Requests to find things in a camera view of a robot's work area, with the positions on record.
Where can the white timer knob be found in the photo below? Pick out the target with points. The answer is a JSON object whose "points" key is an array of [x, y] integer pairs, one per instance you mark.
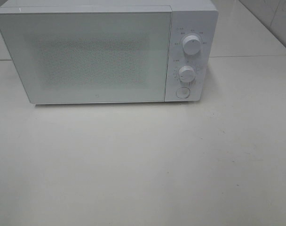
{"points": [[186, 74]]}

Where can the round door release button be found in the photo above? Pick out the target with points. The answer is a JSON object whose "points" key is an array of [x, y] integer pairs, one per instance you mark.
{"points": [[183, 92]]}

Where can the white upper power knob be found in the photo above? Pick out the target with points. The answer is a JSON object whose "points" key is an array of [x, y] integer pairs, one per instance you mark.
{"points": [[191, 44]]}

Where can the white microwave oven body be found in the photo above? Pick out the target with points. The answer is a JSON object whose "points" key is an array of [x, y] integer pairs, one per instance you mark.
{"points": [[197, 17]]}

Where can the white microwave door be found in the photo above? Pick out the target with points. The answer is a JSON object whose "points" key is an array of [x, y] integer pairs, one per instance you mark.
{"points": [[89, 58]]}

